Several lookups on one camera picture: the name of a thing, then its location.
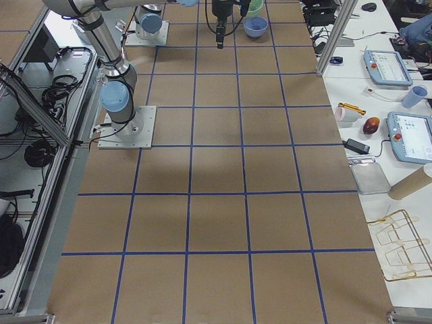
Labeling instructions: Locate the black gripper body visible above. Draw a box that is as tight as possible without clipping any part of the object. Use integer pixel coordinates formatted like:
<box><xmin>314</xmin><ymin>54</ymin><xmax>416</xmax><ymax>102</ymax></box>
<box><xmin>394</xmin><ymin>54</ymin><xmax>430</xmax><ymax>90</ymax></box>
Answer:
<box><xmin>211</xmin><ymin>0</ymin><xmax>234</xmax><ymax>21</ymax></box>

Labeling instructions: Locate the green bowl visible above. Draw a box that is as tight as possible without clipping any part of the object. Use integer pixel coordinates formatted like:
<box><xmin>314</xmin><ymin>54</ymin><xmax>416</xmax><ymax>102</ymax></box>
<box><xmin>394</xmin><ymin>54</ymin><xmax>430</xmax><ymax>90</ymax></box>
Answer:
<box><xmin>246</xmin><ymin>0</ymin><xmax>263</xmax><ymax>18</ymax></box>

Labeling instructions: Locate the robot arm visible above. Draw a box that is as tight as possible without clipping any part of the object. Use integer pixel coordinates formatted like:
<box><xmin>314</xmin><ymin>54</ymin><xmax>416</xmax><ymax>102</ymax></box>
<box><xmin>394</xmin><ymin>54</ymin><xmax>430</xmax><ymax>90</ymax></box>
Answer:
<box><xmin>44</xmin><ymin>1</ymin><xmax>163</xmax><ymax>142</ymax></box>
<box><xmin>134</xmin><ymin>4</ymin><xmax>163</xmax><ymax>39</ymax></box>

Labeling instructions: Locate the blue bowl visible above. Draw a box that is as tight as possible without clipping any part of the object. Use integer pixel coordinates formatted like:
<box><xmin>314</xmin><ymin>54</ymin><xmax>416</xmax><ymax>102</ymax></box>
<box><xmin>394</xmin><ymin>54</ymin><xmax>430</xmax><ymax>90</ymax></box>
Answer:
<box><xmin>244</xmin><ymin>16</ymin><xmax>269</xmax><ymax>38</ymax></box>

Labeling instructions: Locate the pink cup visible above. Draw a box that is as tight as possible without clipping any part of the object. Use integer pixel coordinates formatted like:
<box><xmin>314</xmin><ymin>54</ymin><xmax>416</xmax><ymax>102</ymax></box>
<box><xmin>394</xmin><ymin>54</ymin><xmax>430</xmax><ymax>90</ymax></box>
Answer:
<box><xmin>334</xmin><ymin>107</ymin><xmax>362</xmax><ymax>123</ymax></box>

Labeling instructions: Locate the gold yellow tool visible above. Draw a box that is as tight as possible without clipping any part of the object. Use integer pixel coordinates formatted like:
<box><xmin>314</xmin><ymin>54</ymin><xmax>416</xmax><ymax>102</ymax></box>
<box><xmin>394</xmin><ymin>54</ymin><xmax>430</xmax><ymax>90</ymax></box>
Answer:
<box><xmin>338</xmin><ymin>103</ymin><xmax>366</xmax><ymax>115</ymax></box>

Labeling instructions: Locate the far teach pendant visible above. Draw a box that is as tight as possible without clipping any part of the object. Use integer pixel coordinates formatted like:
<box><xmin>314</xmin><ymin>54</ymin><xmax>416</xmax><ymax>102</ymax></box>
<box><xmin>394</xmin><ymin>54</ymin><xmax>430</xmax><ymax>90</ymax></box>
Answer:
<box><xmin>363</xmin><ymin>50</ymin><xmax>413</xmax><ymax>86</ymax></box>

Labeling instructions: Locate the teach pendant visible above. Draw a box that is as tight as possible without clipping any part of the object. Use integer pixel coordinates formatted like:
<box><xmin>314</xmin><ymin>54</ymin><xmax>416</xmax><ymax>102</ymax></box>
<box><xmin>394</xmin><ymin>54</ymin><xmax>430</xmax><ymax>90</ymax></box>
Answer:
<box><xmin>363</xmin><ymin>50</ymin><xmax>413</xmax><ymax>86</ymax></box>
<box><xmin>387</xmin><ymin>111</ymin><xmax>431</xmax><ymax>164</ymax></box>

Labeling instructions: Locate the black power adapter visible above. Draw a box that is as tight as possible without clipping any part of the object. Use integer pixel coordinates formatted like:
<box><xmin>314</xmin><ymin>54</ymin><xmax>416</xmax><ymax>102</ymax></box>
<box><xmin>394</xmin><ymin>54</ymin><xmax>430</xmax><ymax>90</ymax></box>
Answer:
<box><xmin>342</xmin><ymin>138</ymin><xmax>370</xmax><ymax>155</ymax></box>

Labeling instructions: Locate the red mango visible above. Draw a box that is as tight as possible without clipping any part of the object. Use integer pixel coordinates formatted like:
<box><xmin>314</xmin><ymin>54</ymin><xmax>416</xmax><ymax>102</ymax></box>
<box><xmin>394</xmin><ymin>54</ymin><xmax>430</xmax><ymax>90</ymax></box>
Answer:
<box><xmin>362</xmin><ymin>117</ymin><xmax>380</xmax><ymax>135</ymax></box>

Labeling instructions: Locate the blue plastic cup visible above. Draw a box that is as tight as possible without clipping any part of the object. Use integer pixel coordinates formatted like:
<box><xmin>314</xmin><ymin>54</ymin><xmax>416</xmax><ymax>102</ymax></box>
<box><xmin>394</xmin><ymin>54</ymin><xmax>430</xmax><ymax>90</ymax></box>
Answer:
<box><xmin>402</xmin><ymin>85</ymin><xmax>428</xmax><ymax>109</ymax></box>

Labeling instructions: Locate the metal tray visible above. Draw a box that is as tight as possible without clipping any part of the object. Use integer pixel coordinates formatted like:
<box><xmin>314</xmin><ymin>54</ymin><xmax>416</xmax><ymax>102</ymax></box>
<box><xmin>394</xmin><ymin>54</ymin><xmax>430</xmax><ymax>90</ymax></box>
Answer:
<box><xmin>350</xmin><ymin>163</ymin><xmax>390</xmax><ymax>195</ymax></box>

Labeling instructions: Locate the near teach pendant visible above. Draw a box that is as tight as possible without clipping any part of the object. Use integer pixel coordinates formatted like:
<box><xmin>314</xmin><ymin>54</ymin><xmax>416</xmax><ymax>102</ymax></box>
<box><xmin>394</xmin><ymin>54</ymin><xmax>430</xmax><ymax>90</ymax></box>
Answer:
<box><xmin>387</xmin><ymin>111</ymin><xmax>431</xmax><ymax>164</ymax></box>

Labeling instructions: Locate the cardboard tube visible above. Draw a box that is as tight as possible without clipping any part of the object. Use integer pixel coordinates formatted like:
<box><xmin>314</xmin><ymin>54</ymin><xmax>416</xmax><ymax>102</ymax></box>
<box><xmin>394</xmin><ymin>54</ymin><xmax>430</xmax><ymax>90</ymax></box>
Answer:
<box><xmin>388</xmin><ymin>163</ymin><xmax>431</xmax><ymax>200</ymax></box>

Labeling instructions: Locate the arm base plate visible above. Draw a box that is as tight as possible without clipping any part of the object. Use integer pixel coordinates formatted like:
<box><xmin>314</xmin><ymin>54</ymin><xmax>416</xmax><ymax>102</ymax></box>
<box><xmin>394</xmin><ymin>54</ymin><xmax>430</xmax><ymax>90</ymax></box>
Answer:
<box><xmin>125</xmin><ymin>20</ymin><xmax>169</xmax><ymax>47</ymax></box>
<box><xmin>97</xmin><ymin>105</ymin><xmax>157</xmax><ymax>149</ymax></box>

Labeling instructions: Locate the aluminium frame post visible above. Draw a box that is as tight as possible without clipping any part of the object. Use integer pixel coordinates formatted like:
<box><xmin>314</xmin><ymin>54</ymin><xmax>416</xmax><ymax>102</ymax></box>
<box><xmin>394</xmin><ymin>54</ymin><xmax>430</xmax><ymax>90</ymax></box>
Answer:
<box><xmin>316</xmin><ymin>0</ymin><xmax>358</xmax><ymax>76</ymax></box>

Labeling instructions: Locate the gold wire rack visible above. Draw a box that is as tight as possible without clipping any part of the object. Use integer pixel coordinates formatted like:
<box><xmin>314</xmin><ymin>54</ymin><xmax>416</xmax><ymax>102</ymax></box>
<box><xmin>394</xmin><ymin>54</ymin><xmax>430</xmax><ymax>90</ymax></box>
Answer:
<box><xmin>367</xmin><ymin>209</ymin><xmax>431</xmax><ymax>282</ymax></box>

